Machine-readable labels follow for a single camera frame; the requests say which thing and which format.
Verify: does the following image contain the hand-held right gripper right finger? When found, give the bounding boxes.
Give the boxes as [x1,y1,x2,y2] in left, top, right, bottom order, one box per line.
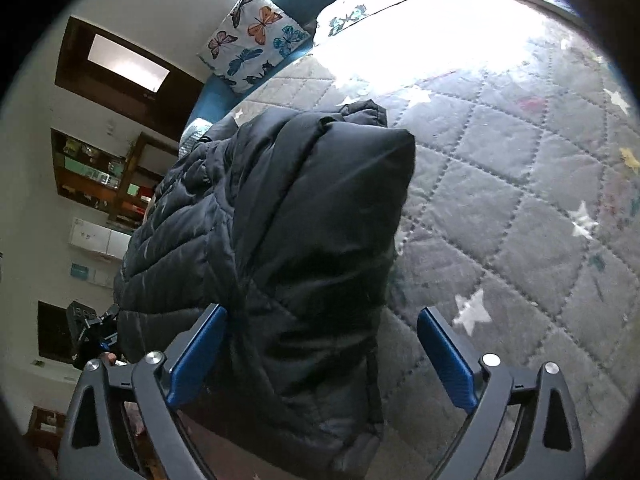
[416,306,587,480]

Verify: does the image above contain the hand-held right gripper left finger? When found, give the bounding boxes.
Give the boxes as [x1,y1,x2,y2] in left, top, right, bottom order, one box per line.
[57,303,229,480]

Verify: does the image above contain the black puffer jacket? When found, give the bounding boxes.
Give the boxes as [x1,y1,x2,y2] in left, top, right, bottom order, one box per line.
[112,100,417,478]

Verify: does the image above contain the grey star quilt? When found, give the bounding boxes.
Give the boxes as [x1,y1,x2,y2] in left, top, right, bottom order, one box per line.
[230,0,640,480]

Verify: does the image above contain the butterfly print pillow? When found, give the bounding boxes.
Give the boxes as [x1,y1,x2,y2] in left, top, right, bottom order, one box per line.
[198,0,313,95]

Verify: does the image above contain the white pillow with butterflies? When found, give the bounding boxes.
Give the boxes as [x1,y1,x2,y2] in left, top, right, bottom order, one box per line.
[312,0,432,47]

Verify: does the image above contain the white wall box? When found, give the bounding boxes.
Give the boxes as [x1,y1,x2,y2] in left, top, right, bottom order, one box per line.
[69,216,133,262]

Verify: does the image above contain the wooden wall shelf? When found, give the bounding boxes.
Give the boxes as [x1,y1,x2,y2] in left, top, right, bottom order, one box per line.
[50,127,179,230]

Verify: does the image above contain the dark wooden door frame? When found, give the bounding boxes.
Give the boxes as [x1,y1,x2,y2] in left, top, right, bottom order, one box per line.
[54,15,207,142]

